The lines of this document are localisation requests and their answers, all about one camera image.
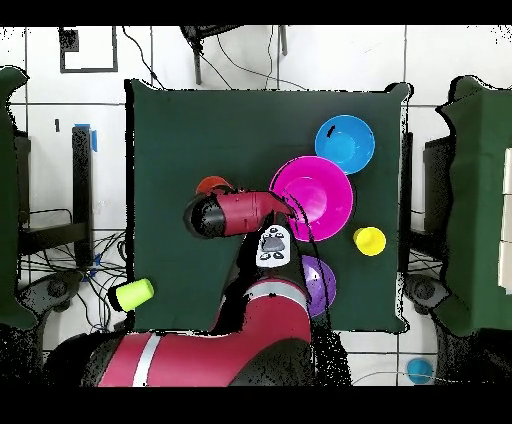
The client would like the small orange bowl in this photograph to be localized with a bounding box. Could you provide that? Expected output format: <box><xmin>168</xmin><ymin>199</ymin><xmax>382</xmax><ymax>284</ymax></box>
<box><xmin>195</xmin><ymin>175</ymin><xmax>234</xmax><ymax>195</ymax></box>

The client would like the large pink bowl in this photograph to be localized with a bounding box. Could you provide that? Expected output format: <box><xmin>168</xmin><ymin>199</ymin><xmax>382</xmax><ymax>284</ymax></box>
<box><xmin>268</xmin><ymin>155</ymin><xmax>355</xmax><ymax>244</ymax></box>

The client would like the dark green table cloth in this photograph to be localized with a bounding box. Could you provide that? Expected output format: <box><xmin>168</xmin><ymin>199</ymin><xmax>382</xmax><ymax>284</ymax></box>
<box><xmin>124</xmin><ymin>78</ymin><xmax>413</xmax><ymax>336</ymax></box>

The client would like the large light blue bowl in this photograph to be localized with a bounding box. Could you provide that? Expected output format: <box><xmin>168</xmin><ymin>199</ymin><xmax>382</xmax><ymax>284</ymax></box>
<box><xmin>314</xmin><ymin>114</ymin><xmax>376</xmax><ymax>176</ymax></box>

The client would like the light green cup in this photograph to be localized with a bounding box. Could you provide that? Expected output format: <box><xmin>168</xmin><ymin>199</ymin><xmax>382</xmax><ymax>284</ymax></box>
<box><xmin>114</xmin><ymin>277</ymin><xmax>156</xmax><ymax>313</ymax></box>

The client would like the blue tape strip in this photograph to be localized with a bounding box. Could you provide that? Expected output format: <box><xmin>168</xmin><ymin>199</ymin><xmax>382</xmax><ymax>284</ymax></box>
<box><xmin>73</xmin><ymin>122</ymin><xmax>98</xmax><ymax>153</ymax></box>

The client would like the purple bowl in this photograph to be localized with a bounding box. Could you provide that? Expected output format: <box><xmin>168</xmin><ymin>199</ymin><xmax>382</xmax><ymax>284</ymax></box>
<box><xmin>301</xmin><ymin>255</ymin><xmax>338</xmax><ymax>319</ymax></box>

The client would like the yellow cup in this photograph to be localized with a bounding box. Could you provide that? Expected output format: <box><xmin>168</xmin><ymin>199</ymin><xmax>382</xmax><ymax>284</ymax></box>
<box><xmin>352</xmin><ymin>226</ymin><xmax>388</xmax><ymax>257</ymax></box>

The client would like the green cloth side table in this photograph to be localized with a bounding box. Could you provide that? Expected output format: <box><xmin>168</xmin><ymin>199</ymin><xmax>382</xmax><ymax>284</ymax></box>
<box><xmin>0</xmin><ymin>65</ymin><xmax>39</xmax><ymax>330</ymax></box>
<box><xmin>437</xmin><ymin>75</ymin><xmax>512</xmax><ymax>337</ymax></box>

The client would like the light blue round object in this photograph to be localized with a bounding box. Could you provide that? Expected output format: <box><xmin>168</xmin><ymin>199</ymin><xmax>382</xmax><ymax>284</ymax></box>
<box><xmin>405</xmin><ymin>357</ymin><xmax>436</xmax><ymax>386</ymax></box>

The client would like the black camera tripod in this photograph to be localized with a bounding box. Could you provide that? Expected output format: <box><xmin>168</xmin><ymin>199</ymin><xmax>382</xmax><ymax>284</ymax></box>
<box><xmin>178</xmin><ymin>25</ymin><xmax>289</xmax><ymax>86</ymax></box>

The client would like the tangled cable bundle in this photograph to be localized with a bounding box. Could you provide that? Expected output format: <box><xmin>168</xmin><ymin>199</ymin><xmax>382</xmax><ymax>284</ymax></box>
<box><xmin>17</xmin><ymin>229</ymin><xmax>133</xmax><ymax>335</ymax></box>

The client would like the black cable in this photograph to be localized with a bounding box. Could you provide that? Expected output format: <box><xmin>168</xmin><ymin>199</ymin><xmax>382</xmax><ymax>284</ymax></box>
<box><xmin>120</xmin><ymin>25</ymin><xmax>167</xmax><ymax>91</ymax></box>

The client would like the black metal frame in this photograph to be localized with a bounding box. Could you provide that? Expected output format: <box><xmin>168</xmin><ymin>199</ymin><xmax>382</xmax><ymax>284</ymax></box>
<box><xmin>17</xmin><ymin>125</ymin><xmax>96</xmax><ymax>269</ymax></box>

